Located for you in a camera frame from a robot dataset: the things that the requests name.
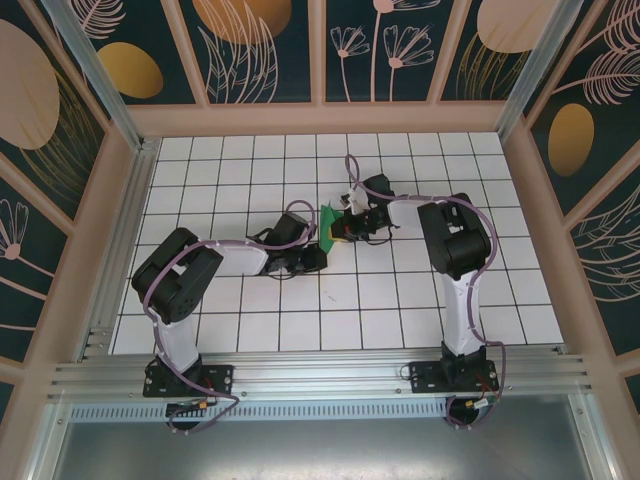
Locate green paper sheet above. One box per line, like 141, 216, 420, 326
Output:
319, 201, 342, 254

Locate grey sheet metal panel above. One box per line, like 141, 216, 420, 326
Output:
49, 394, 597, 480

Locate wide aluminium mounting rail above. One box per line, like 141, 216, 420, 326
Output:
46, 348, 600, 402

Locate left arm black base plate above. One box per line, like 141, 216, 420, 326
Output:
142, 360, 237, 399

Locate slotted grey cable duct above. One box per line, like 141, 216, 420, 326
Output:
68, 402, 452, 422

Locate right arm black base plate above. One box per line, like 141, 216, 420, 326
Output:
407, 359, 500, 397

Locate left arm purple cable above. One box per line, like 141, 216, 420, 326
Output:
142, 198, 320, 437

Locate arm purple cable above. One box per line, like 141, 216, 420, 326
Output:
344, 154, 506, 431
142, 198, 320, 437

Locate aluminium side rail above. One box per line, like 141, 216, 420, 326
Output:
74, 138, 162, 362

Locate slanted aluminium corner post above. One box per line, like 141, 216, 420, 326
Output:
493, 0, 572, 147
40, 0, 147, 152

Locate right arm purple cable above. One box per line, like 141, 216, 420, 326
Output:
344, 154, 506, 431

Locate aluminium frame bar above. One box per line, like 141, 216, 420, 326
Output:
567, 394, 620, 480
22, 402, 75, 480

